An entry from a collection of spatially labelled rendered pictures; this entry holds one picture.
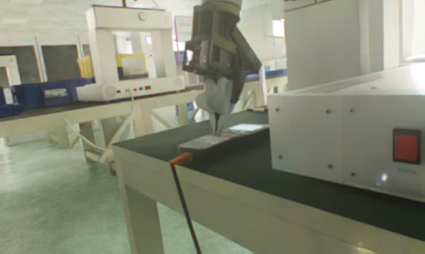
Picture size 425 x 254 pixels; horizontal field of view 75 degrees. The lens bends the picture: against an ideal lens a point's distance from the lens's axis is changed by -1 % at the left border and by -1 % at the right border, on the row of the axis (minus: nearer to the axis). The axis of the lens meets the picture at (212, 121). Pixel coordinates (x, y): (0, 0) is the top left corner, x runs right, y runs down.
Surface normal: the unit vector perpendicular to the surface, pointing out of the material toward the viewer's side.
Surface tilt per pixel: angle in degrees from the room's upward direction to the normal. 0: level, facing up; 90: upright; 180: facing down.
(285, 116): 90
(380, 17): 90
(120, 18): 90
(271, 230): 90
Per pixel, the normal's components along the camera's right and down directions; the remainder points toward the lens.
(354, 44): -0.74, 0.19
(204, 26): 0.72, 0.04
